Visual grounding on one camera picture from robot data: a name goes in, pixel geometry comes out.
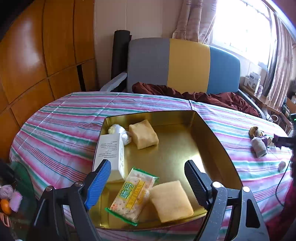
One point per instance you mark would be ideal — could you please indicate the striped tablecloth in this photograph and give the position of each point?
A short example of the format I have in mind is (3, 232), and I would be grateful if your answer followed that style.
(64, 125)

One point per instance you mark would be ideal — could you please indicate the grey sock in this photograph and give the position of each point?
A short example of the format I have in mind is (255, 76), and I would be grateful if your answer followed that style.
(259, 148)

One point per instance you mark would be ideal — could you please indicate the white plastic-wrapped ball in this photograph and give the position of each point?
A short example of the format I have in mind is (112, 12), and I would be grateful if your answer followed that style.
(282, 166)
(118, 131)

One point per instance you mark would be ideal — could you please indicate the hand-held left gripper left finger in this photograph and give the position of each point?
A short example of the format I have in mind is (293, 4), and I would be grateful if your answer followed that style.
(97, 184)

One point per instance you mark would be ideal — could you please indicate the maroon blanket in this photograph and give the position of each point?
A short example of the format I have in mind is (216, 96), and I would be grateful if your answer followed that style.
(208, 97)

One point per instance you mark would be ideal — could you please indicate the brown fuzzy toy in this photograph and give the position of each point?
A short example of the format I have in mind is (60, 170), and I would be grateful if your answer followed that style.
(255, 132)

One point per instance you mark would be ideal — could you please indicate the orange tangerine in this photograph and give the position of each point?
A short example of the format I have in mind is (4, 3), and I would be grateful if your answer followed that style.
(5, 206)

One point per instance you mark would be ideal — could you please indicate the gold tin box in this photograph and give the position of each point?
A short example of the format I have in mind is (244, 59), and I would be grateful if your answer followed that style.
(185, 143)

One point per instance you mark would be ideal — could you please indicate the black rolled mat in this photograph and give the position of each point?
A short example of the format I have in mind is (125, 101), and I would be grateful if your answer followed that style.
(119, 53)

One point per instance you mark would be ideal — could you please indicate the pink patterned curtain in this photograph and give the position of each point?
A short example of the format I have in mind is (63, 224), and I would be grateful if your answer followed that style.
(196, 20)
(281, 64)

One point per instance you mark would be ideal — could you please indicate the purple snack packet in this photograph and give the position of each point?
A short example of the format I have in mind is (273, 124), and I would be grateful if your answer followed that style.
(268, 141)

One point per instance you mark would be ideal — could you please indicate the blue white carton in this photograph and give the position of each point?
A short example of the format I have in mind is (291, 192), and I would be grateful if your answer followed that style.
(254, 81)

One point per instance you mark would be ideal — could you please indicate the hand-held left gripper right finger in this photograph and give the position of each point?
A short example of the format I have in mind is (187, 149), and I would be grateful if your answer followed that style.
(196, 183)

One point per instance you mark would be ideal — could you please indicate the grey yellow blue sofa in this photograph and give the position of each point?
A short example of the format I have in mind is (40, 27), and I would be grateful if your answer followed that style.
(189, 62)

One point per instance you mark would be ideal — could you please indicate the wooden wardrobe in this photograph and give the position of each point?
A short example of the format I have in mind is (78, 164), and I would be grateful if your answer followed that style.
(34, 51)

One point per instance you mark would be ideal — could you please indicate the green cracker packet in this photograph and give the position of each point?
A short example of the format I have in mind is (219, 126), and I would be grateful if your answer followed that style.
(131, 197)

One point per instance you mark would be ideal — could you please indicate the white carton box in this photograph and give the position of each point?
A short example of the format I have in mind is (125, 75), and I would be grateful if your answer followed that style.
(108, 153)

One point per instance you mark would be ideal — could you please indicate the green glass table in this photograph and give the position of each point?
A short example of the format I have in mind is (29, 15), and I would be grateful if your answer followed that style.
(22, 180)

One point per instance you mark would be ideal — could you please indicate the yellow sponge cake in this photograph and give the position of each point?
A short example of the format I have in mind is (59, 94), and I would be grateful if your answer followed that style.
(143, 134)
(171, 201)

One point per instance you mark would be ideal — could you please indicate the wooden side table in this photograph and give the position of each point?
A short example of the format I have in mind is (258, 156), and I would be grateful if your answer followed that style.
(266, 102)

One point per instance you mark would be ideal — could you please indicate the pale pink rolled sock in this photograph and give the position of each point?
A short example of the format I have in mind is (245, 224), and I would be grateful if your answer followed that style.
(6, 191)

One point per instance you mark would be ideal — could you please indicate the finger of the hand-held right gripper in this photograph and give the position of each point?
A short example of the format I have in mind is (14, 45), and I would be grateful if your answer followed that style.
(284, 141)

